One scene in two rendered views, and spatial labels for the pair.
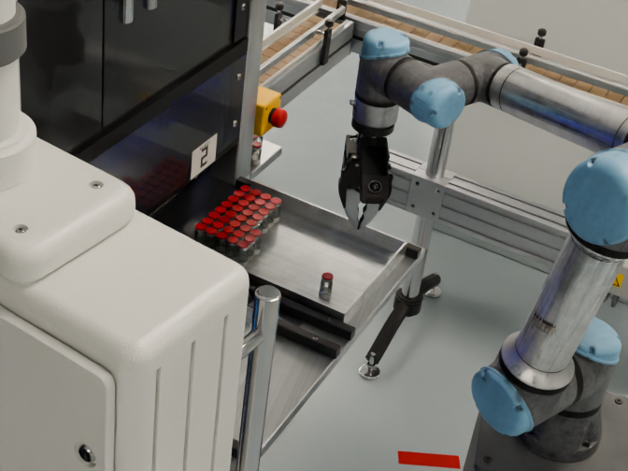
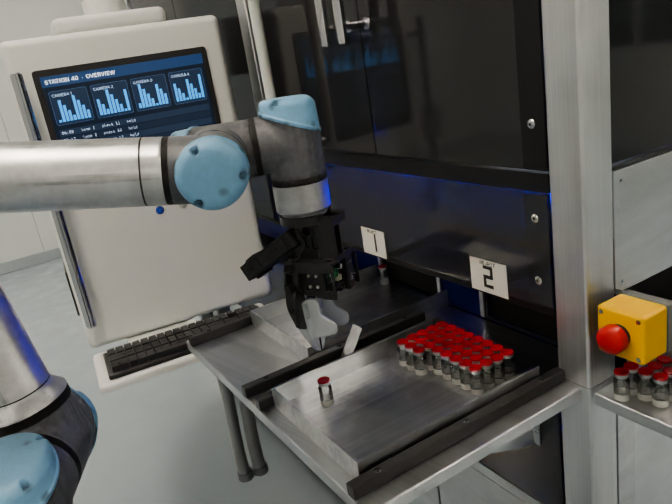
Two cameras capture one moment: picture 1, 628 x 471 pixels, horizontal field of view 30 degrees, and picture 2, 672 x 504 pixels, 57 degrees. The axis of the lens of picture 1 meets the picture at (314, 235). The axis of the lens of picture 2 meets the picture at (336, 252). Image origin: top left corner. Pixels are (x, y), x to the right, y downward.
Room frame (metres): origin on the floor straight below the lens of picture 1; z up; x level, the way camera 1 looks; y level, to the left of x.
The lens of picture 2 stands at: (2.23, -0.71, 1.42)
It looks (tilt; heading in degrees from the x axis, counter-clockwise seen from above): 18 degrees down; 128
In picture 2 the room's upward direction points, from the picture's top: 9 degrees counter-clockwise
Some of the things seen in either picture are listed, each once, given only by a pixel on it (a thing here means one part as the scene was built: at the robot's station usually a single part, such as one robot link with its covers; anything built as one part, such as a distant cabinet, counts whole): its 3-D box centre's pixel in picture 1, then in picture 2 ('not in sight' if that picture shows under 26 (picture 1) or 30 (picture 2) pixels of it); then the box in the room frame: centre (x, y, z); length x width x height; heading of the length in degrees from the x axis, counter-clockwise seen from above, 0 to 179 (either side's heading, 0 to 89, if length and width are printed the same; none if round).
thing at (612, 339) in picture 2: (277, 117); (614, 338); (2.05, 0.11, 0.99); 0.04 x 0.04 x 0.04; 67
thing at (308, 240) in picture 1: (293, 249); (402, 387); (1.74, 0.03, 0.90); 0.34 x 0.26 x 0.04; 66
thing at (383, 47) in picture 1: (383, 66); (290, 140); (1.69, -0.07, 1.32); 0.09 x 0.08 x 0.11; 44
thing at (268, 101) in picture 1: (257, 109); (634, 326); (2.06, 0.15, 0.99); 0.08 x 0.07 x 0.07; 67
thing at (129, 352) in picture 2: not in sight; (189, 337); (1.06, 0.17, 0.82); 0.40 x 0.14 x 0.02; 60
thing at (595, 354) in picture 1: (577, 359); (18, 501); (1.47, -0.45, 0.96); 0.13 x 0.12 x 0.14; 134
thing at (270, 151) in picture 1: (238, 151); (662, 396); (2.09, 0.18, 0.87); 0.14 x 0.13 x 0.02; 67
